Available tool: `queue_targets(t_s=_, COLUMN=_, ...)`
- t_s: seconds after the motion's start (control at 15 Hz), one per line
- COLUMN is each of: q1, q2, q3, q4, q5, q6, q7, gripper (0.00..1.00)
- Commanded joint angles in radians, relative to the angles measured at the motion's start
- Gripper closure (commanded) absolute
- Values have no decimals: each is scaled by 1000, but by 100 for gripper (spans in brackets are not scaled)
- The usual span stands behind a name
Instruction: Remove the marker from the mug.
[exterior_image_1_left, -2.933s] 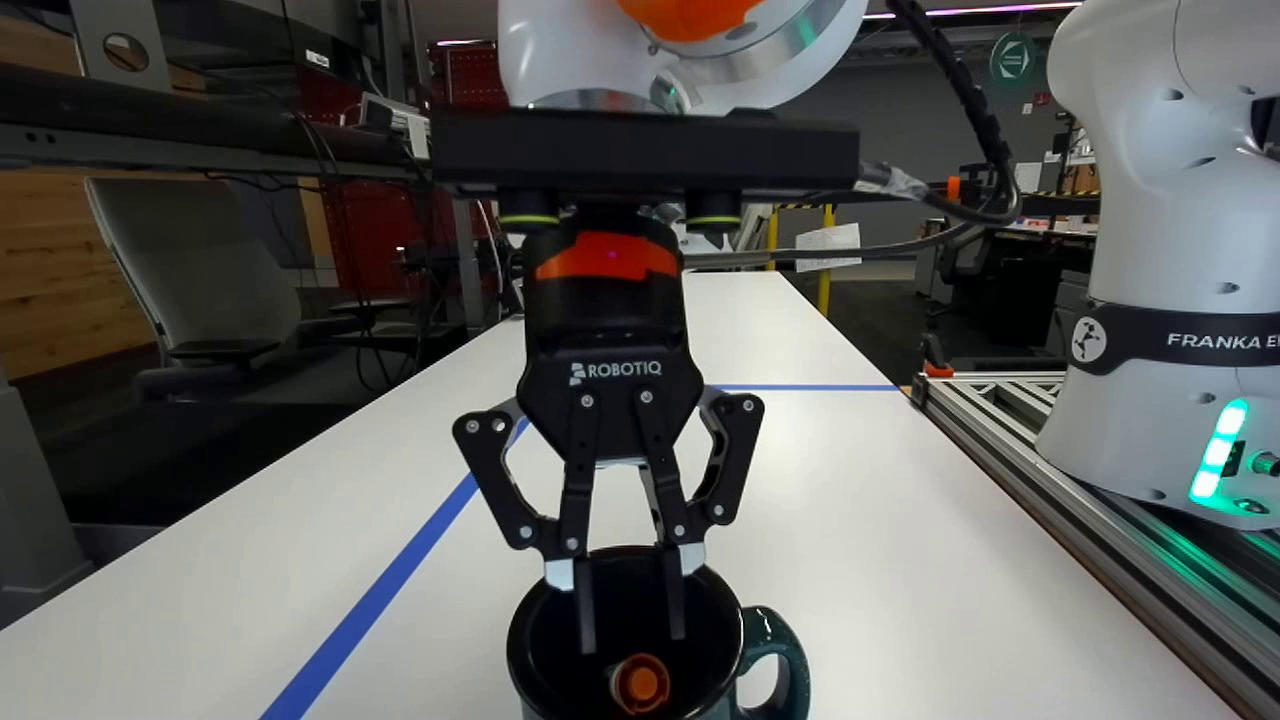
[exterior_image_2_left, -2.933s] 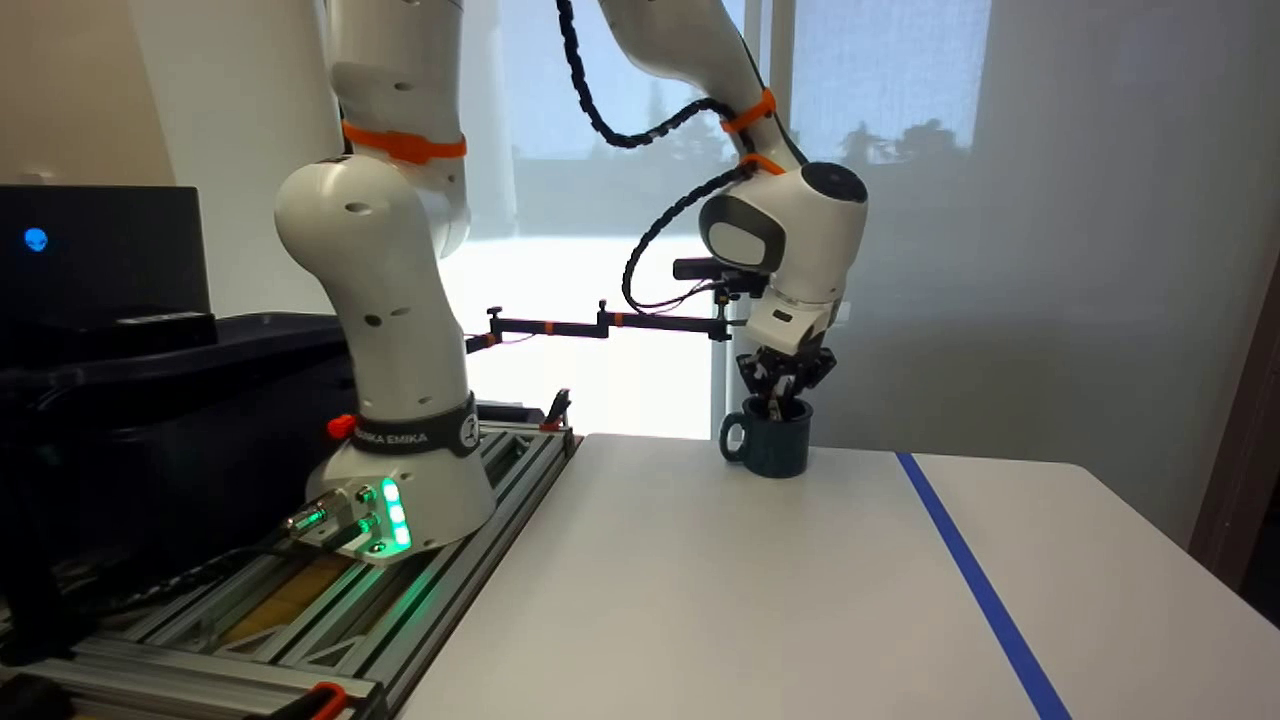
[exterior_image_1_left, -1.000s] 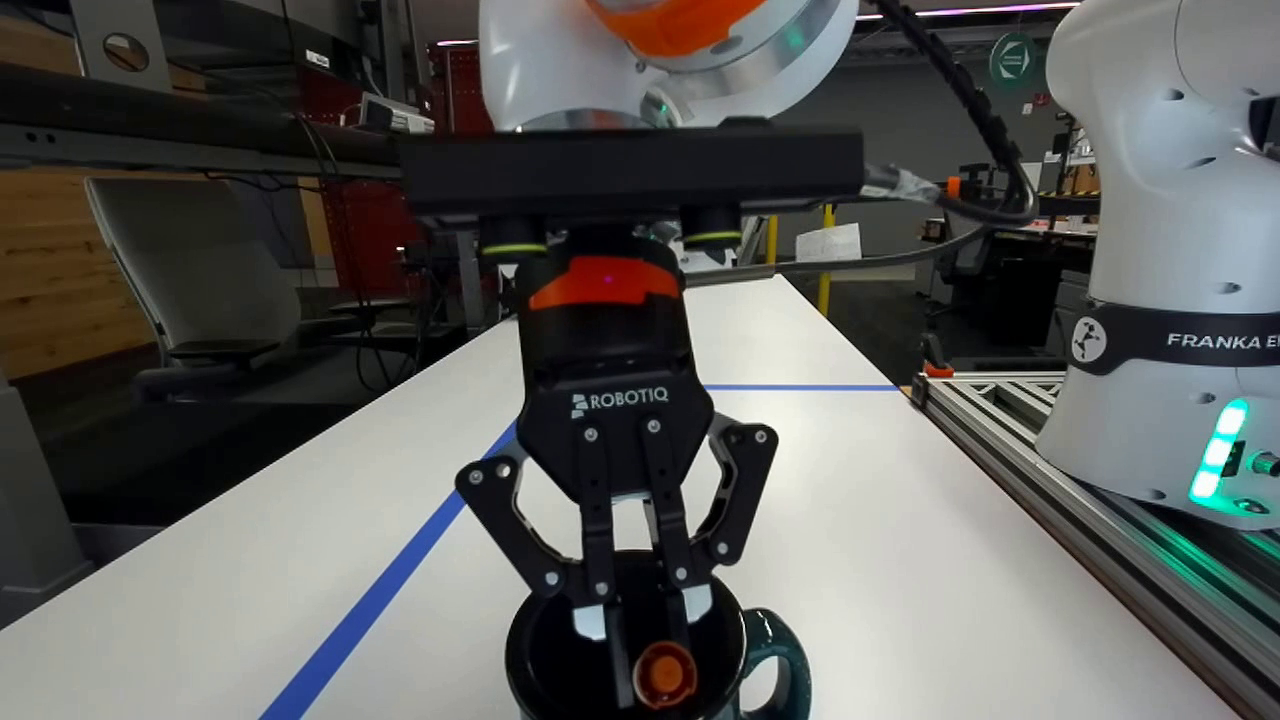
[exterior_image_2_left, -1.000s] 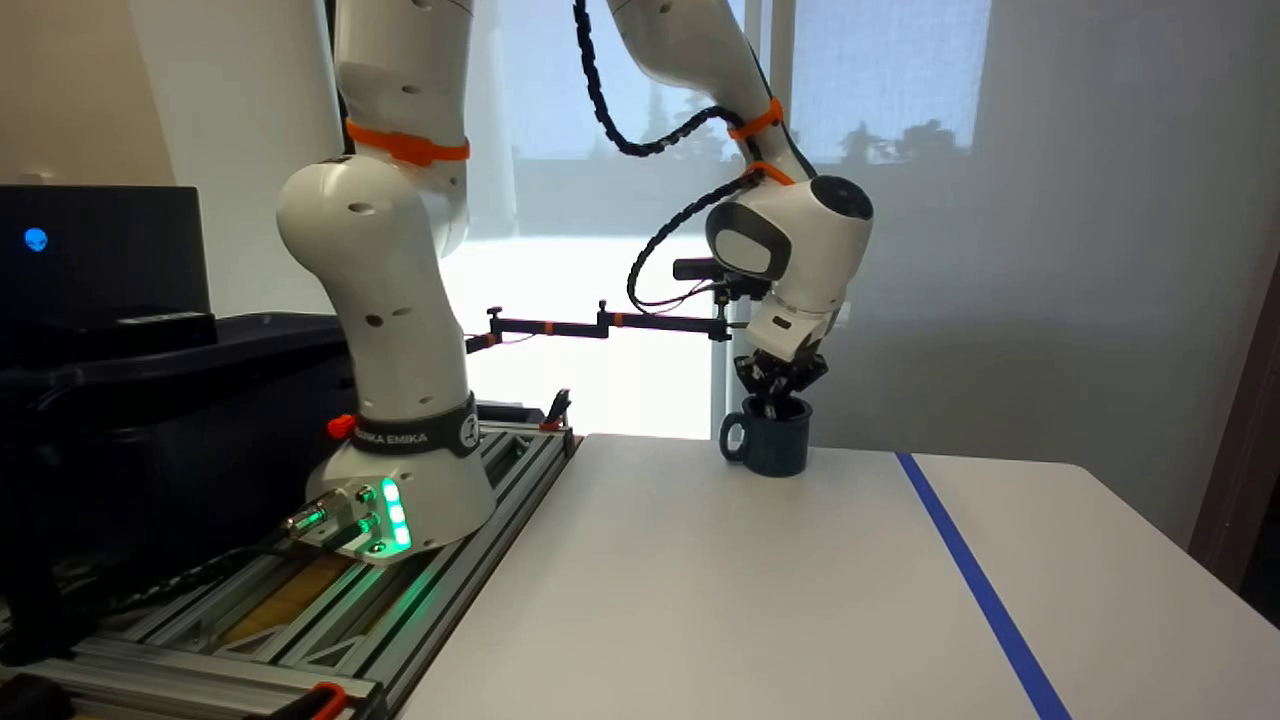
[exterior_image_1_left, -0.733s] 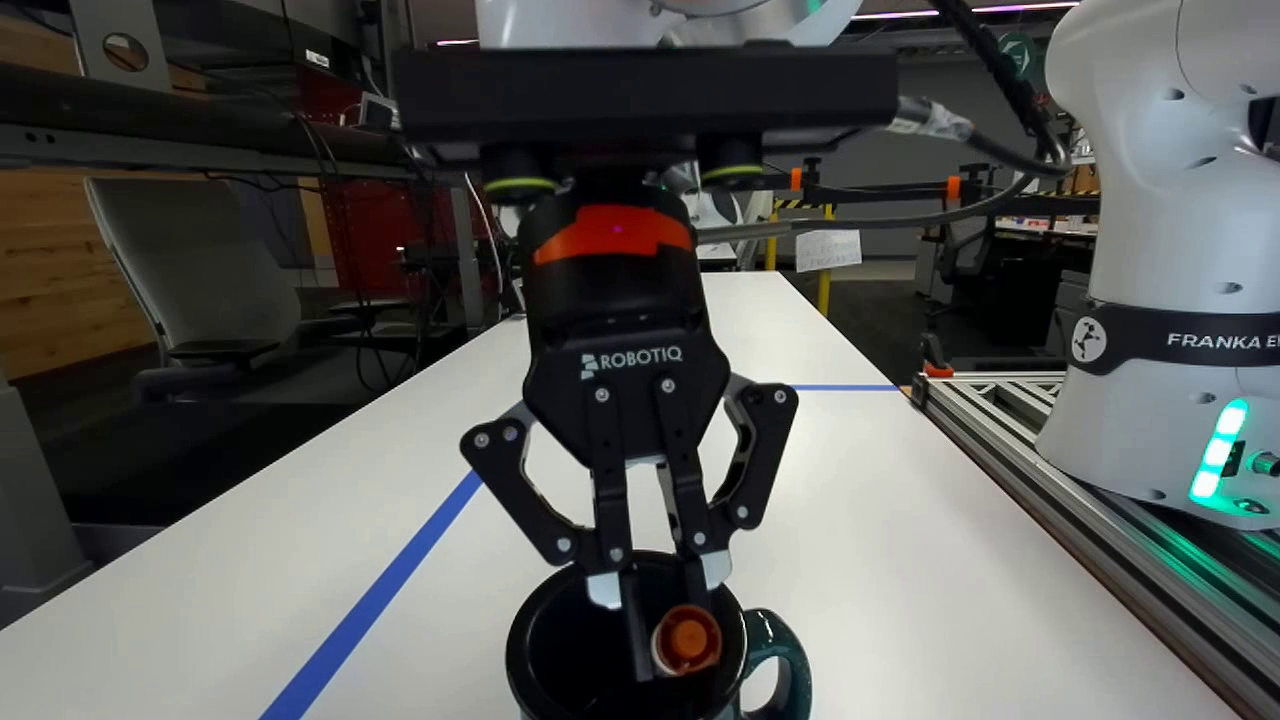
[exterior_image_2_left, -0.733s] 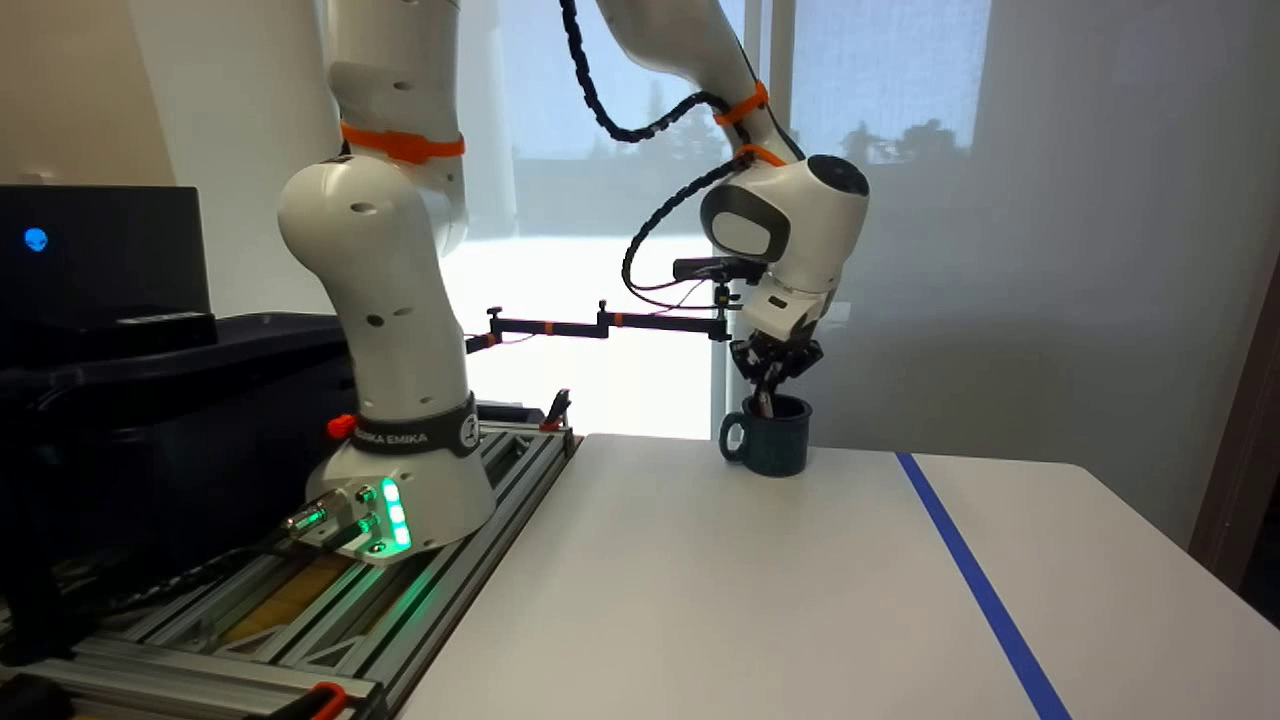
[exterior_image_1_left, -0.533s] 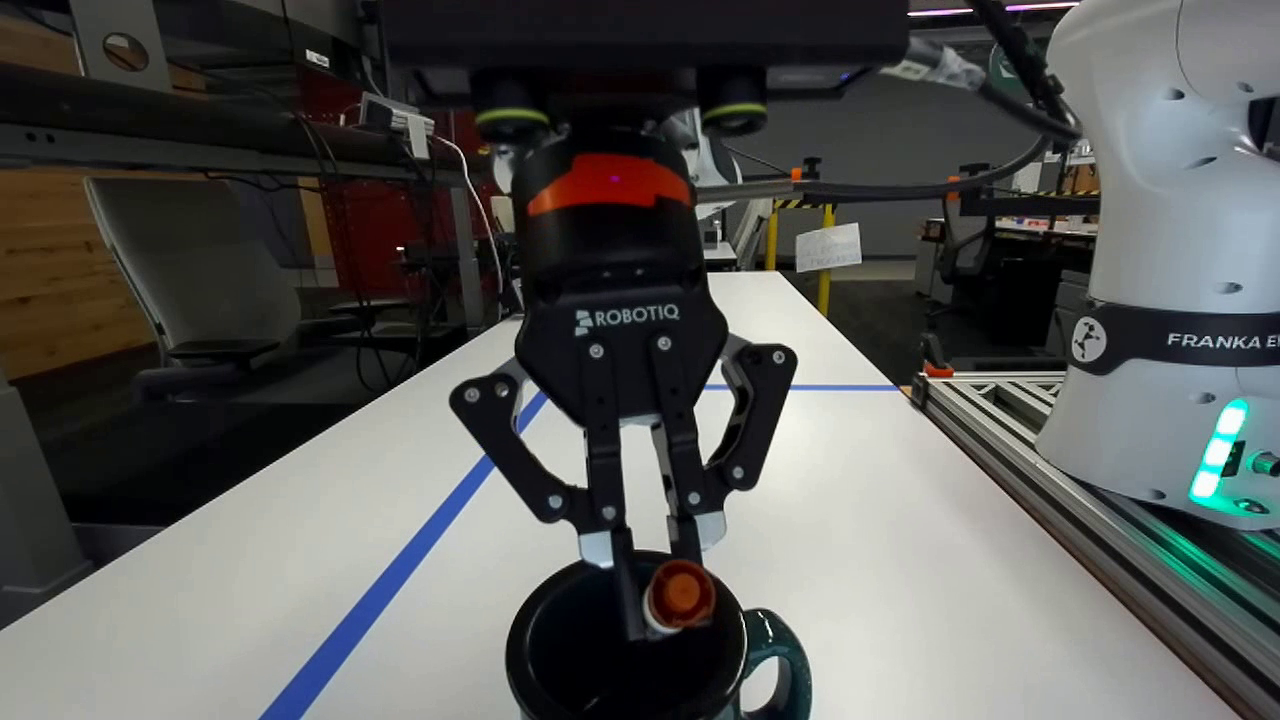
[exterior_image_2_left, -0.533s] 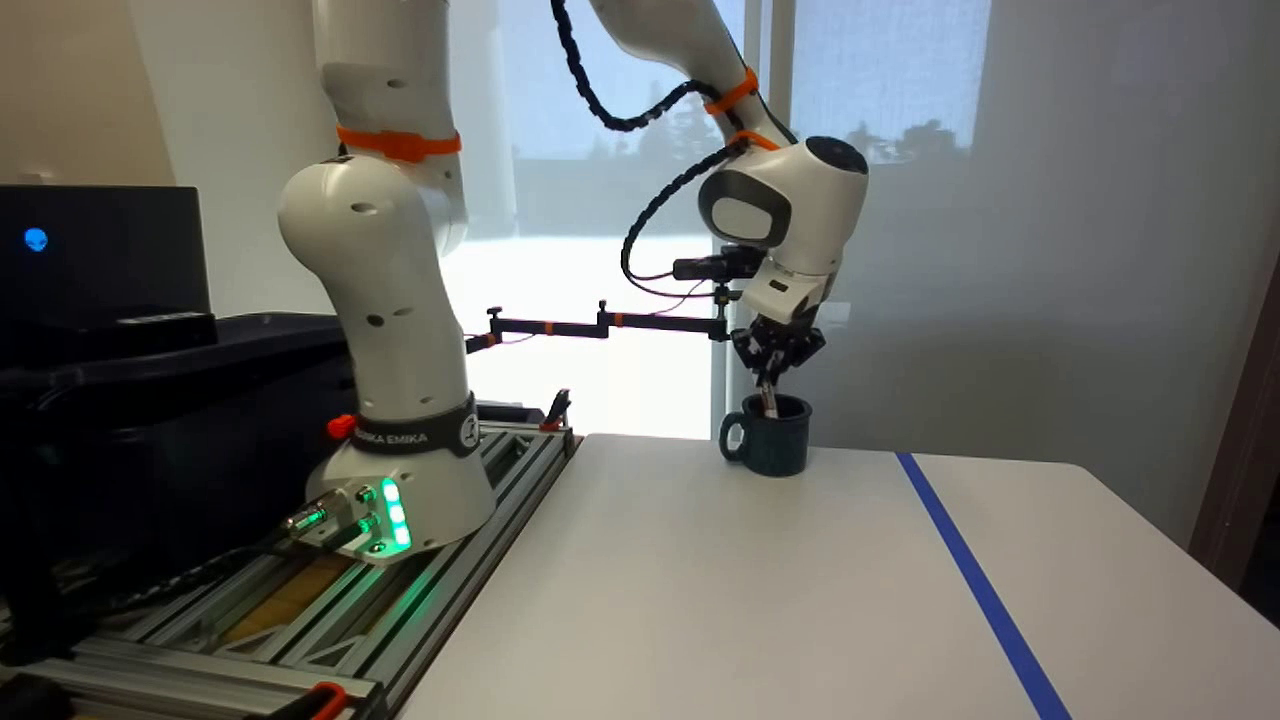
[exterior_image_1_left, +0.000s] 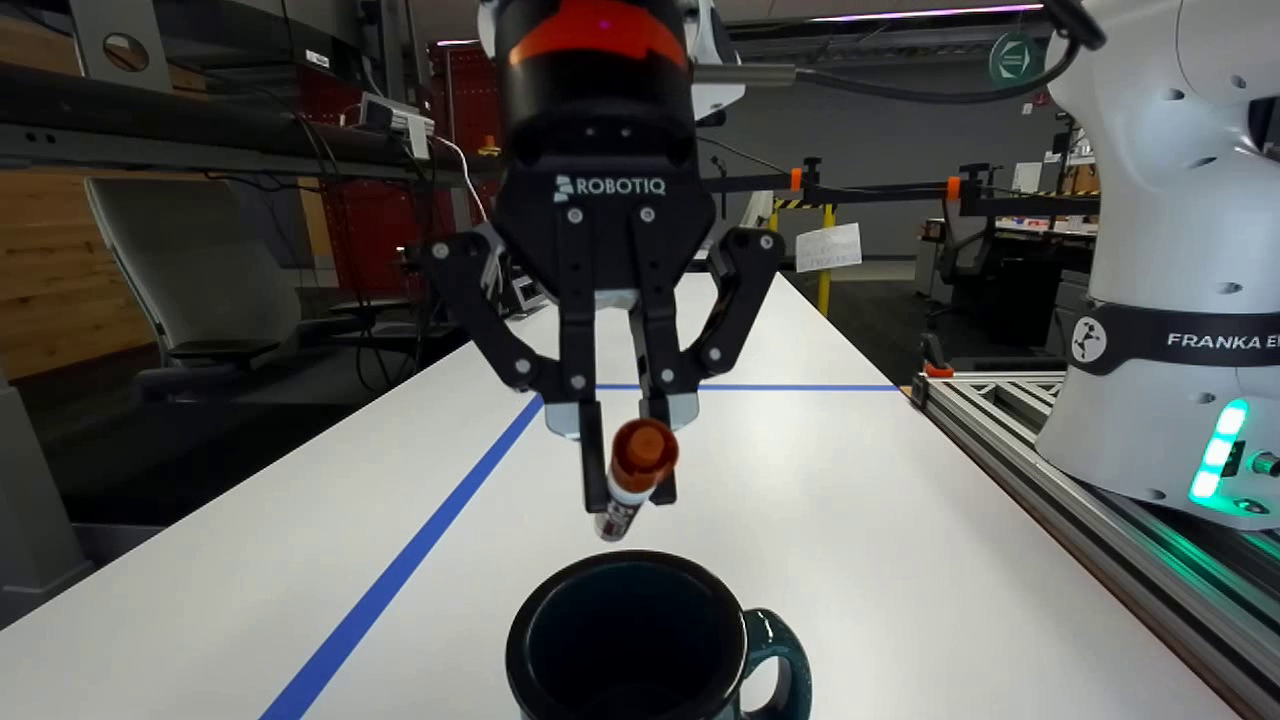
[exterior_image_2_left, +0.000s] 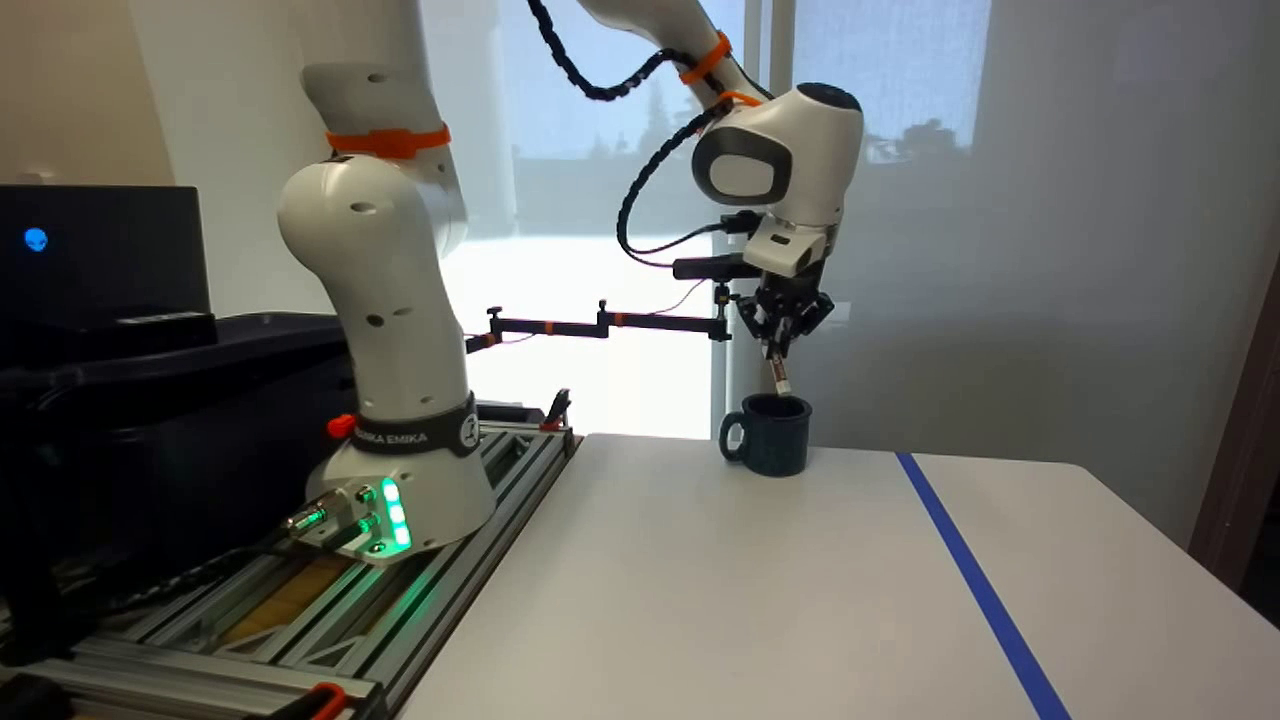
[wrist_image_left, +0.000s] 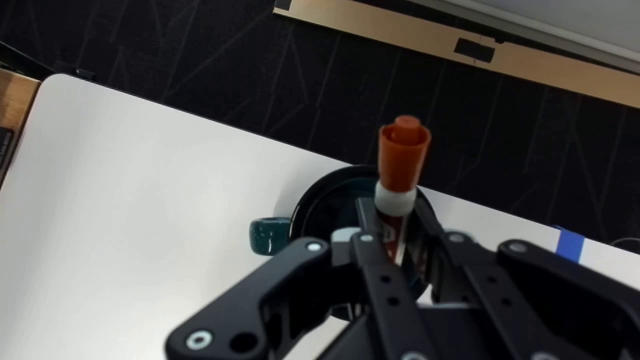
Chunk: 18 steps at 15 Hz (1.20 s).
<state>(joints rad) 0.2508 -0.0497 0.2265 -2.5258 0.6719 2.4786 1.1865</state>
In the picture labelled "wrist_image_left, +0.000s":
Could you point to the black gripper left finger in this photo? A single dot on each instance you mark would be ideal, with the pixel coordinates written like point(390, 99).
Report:
point(387, 300)

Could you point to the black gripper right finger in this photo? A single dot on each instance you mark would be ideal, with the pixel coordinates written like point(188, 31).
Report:
point(553, 300)

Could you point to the wooden baseboard strip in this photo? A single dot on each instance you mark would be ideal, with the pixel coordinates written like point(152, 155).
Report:
point(533, 63)

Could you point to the marker with orange cap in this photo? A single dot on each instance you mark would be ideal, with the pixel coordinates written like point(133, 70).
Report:
point(402, 161)

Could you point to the blue tape strip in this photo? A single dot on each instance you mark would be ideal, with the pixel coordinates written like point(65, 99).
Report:
point(570, 244)

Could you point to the dark teal mug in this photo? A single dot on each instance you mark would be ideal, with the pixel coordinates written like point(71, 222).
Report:
point(326, 207)

